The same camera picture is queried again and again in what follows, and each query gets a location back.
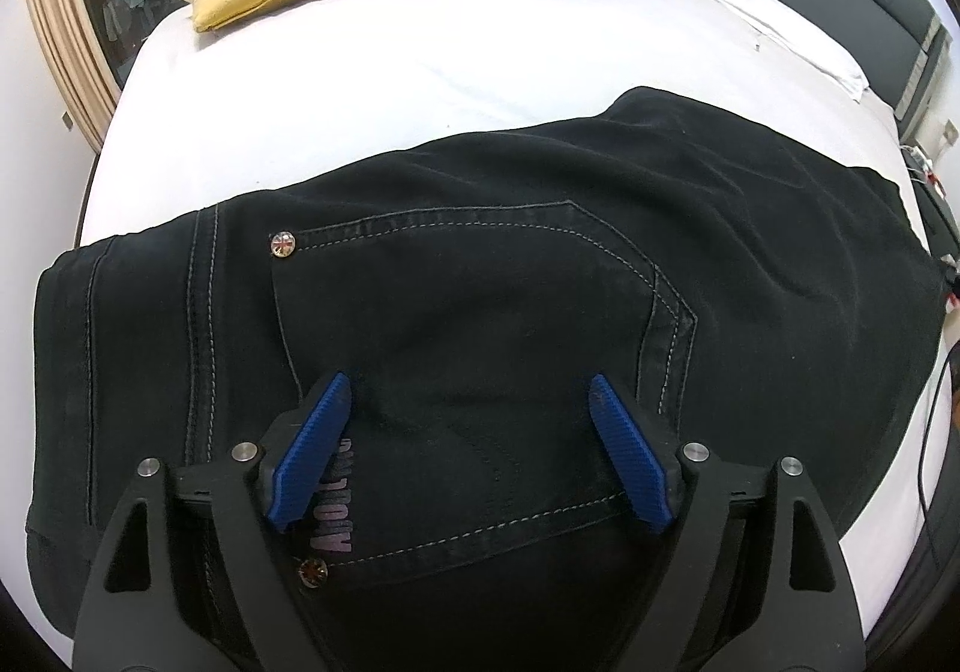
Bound white bed pillow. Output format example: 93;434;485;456
690;0;871;99

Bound beige curtain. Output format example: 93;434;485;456
16;0;125;155

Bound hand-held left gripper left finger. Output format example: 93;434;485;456
71;372;353;672

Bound dark nightstand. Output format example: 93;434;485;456
900;139;960;313

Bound black denim pants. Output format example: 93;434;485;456
26;85;947;672

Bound white cable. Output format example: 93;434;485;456
902;145;947;194

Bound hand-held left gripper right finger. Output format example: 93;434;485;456
589;373;850;672

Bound white sheeted bed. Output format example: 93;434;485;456
75;0;947;652

